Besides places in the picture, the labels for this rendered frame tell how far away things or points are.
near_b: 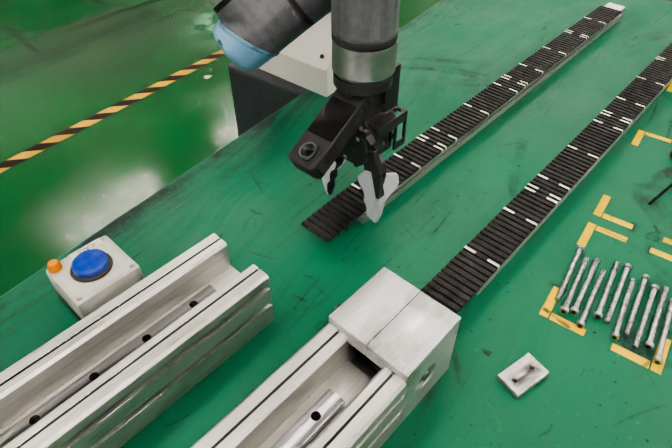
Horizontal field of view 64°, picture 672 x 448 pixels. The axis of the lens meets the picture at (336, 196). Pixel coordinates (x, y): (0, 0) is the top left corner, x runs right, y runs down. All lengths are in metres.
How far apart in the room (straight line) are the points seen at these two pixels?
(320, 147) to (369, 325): 0.21
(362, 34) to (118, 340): 0.41
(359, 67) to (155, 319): 0.36
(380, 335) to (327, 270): 0.20
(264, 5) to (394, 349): 0.42
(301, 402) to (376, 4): 0.40
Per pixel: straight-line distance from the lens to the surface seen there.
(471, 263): 0.70
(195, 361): 0.61
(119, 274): 0.69
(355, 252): 0.74
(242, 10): 0.68
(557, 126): 1.05
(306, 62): 1.06
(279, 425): 0.56
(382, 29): 0.60
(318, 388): 0.57
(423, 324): 0.56
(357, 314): 0.56
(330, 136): 0.63
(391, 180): 0.73
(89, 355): 0.63
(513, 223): 0.77
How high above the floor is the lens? 1.33
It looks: 42 degrees down
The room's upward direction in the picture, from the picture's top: straight up
